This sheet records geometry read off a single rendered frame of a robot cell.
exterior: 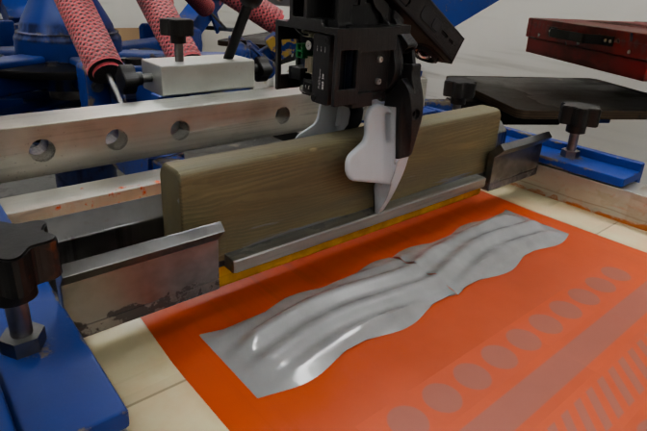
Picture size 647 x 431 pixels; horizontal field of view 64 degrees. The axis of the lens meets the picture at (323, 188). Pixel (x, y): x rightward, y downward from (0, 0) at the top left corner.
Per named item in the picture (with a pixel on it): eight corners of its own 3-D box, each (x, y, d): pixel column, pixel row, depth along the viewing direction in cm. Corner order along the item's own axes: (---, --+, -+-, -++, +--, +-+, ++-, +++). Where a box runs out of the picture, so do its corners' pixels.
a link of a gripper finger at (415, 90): (366, 156, 43) (359, 47, 41) (381, 152, 44) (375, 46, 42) (410, 161, 39) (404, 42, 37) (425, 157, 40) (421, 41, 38)
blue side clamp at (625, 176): (629, 221, 58) (646, 162, 56) (608, 233, 55) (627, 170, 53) (421, 150, 79) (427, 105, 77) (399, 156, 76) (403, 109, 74)
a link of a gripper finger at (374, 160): (334, 225, 41) (324, 108, 39) (386, 208, 45) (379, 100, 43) (361, 233, 39) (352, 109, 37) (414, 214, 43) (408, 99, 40)
